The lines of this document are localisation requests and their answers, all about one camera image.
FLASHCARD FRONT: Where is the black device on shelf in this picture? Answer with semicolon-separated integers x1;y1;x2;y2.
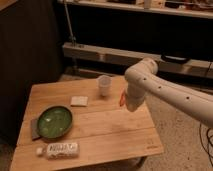
161;54;190;64

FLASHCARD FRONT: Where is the orange carrot toy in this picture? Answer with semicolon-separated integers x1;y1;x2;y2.
119;90;125;107

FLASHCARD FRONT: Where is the black hanging cable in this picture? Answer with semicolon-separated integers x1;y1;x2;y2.
199;61;213;158

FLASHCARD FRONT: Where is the wooden table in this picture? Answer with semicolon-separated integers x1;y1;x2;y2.
10;76;164;171

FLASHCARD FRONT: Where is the white square sponge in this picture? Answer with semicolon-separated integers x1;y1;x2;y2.
70;96;88;107

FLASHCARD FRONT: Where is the long wooden bench shelf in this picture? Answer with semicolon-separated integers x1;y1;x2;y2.
62;42;213;79

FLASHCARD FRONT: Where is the green round plate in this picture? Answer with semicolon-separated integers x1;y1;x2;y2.
37;106;73;139

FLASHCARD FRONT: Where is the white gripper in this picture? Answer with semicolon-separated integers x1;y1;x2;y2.
125;88;146;112

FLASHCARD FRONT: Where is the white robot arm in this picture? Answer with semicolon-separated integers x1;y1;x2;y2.
124;58;213;128

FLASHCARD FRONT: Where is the lying plastic water bottle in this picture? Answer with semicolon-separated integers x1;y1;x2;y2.
36;142;79;159

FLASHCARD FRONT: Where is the upper wooden shelf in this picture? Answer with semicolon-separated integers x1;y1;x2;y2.
57;0;213;19

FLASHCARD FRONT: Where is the metal stand pole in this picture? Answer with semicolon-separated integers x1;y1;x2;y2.
63;0;76;46

